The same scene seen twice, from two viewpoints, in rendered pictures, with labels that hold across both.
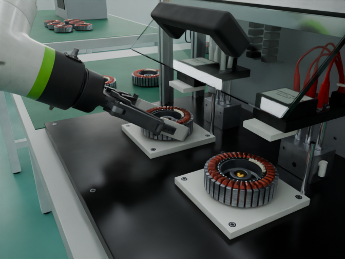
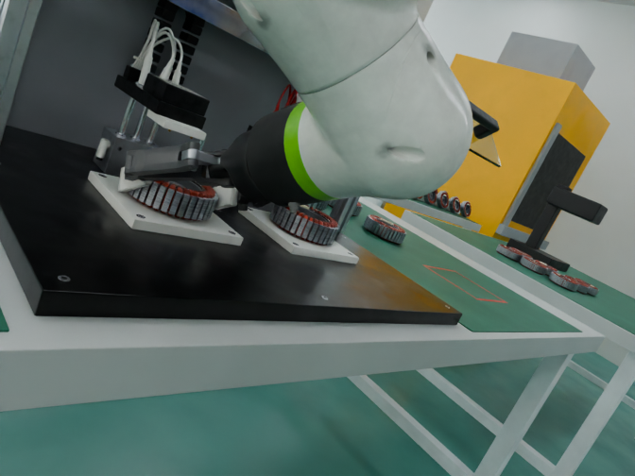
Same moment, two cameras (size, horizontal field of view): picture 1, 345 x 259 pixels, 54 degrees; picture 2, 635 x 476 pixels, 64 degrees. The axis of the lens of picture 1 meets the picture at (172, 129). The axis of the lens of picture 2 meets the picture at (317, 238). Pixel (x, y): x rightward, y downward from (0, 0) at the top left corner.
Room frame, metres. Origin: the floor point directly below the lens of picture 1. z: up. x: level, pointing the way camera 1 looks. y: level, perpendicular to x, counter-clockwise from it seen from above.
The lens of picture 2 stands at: (0.67, 0.66, 0.96)
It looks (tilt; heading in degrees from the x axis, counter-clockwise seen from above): 12 degrees down; 251
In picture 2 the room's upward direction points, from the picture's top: 25 degrees clockwise
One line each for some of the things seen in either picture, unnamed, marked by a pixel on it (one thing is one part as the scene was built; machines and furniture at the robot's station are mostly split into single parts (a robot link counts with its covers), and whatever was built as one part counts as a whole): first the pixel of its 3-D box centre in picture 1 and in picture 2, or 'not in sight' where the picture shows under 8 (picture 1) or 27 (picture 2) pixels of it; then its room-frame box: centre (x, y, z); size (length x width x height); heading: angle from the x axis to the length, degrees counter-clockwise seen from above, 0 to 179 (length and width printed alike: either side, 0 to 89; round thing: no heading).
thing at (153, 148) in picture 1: (166, 132); (165, 208); (0.65, 0.01, 0.78); 0.15 x 0.15 x 0.01; 29
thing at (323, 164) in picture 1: (322, 169); not in sight; (0.47, -0.24, 0.80); 0.01 x 0.01 x 0.03; 29
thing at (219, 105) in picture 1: (222, 111); (129, 155); (0.72, -0.11, 0.80); 0.08 x 0.05 x 0.06; 29
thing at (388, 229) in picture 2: not in sight; (385, 229); (0.10, -0.53, 0.77); 0.11 x 0.11 x 0.04
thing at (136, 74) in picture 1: (148, 77); not in sight; (1.10, 0.08, 0.77); 0.11 x 0.11 x 0.04
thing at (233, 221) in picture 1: (238, 190); (299, 234); (0.44, -0.10, 0.78); 0.15 x 0.15 x 0.01; 29
